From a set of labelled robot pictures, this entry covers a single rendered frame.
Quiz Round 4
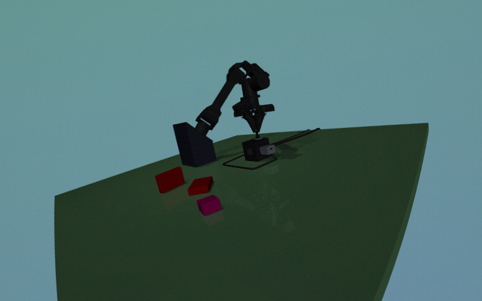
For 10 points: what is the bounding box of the magenta cube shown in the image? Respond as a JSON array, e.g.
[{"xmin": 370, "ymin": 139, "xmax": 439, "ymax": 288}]
[{"xmin": 197, "ymin": 195, "xmax": 222, "ymax": 215}]

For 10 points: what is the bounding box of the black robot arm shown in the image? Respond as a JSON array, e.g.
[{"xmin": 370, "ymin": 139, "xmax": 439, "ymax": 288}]
[{"xmin": 195, "ymin": 61, "xmax": 270, "ymax": 135}]

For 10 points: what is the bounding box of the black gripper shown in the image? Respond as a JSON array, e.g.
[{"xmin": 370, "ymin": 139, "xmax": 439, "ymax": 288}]
[{"xmin": 233, "ymin": 92, "xmax": 275, "ymax": 133}]

